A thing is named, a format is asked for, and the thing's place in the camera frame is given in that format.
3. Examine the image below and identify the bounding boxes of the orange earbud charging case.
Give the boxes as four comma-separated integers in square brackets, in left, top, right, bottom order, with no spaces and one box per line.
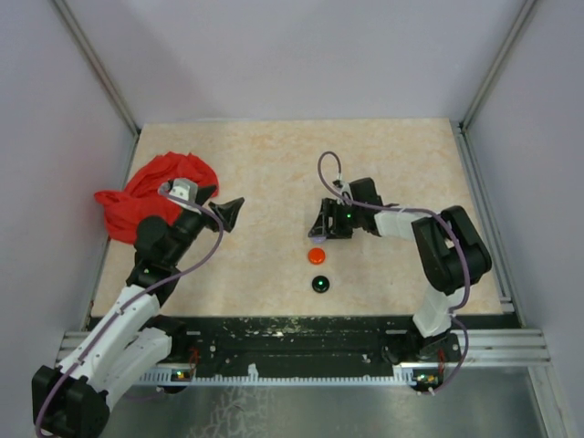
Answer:
[308,247,326,265]

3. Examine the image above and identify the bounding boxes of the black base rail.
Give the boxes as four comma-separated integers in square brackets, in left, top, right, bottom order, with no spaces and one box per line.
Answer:
[86,312,462,380]

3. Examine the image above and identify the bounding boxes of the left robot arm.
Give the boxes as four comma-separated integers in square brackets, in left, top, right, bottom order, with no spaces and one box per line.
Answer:
[32,178,245,437]

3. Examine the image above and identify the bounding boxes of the left aluminium frame post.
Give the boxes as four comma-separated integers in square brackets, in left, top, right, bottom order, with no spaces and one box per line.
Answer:
[48,0,141,138]

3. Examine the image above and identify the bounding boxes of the aluminium frame post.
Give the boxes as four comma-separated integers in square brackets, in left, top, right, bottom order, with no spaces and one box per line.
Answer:
[48,0,141,138]
[458,0,540,133]

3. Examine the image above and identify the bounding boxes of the white cable duct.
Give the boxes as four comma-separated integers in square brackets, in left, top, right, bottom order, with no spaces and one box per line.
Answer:
[134,363,439,388]

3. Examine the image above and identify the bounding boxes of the right aluminium frame post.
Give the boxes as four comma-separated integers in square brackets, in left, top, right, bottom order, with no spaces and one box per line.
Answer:
[458,0,540,133]

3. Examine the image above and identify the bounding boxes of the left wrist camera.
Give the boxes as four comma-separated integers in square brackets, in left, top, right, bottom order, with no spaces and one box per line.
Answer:
[166,178,198,212]

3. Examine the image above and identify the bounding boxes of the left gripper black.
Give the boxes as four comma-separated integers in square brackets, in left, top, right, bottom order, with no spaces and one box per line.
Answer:
[165,184,243,266]

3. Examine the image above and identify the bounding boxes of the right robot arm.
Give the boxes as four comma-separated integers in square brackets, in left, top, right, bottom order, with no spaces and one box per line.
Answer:
[308,178,492,361]

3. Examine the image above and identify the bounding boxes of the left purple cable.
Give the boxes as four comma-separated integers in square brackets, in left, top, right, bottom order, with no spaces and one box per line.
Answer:
[34,182,225,438]

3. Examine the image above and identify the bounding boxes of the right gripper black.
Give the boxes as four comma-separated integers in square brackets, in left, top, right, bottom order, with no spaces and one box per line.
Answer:
[309,198,364,240]

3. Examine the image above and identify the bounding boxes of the red cloth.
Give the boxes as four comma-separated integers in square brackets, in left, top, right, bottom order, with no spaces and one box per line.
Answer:
[94,151,219,245]

